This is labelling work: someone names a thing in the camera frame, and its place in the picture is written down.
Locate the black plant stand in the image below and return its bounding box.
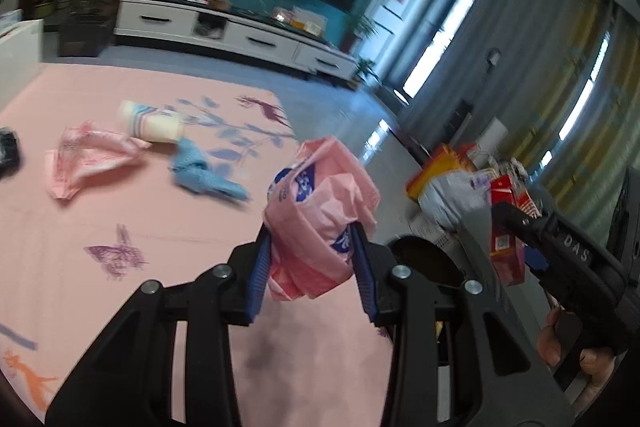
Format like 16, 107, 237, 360
56, 14, 117, 58

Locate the pink plastic bag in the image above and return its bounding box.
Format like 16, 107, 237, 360
262, 136, 382, 304

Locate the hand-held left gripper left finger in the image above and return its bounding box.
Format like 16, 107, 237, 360
45, 224, 274, 427

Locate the small potted plant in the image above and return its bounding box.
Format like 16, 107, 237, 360
352, 56, 379, 86

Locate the person's right hand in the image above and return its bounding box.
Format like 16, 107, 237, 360
536, 307, 619, 414

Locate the striped paper cup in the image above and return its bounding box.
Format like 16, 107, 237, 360
118, 100, 184, 144

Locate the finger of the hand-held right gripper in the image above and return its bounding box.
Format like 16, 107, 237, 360
492, 200, 557, 274

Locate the white board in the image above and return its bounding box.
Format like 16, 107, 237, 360
479, 117, 509, 158

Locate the red carton box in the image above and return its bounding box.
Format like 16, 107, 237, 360
489, 173, 547, 287

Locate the orange shopping bag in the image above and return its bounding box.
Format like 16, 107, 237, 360
406, 143, 477, 204

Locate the white plastic bag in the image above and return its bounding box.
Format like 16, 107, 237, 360
419, 168, 494, 229

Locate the black trash bin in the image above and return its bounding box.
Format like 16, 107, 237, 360
387, 234, 481, 368

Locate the grey curtain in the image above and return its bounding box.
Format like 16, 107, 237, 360
399, 0, 640, 233

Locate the pink printed mat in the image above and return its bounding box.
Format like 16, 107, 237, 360
0, 62, 397, 427

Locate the white and yellow box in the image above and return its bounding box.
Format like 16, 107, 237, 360
289, 7, 327, 34

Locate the white television cabinet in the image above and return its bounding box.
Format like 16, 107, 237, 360
113, 0, 359, 81

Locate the pink crumpled cloth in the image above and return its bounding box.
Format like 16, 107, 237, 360
44, 122, 152, 201

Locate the black crumpled bag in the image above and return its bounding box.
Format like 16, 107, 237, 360
0, 128, 22, 180

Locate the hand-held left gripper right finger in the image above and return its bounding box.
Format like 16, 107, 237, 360
349, 222, 577, 427

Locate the blue crumpled cloth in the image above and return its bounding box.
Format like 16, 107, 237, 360
170, 138, 252, 208

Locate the upright vacuum cleaner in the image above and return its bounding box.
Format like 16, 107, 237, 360
449, 48, 503, 144

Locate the tall potted plant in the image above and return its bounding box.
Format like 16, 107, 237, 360
349, 13, 382, 51

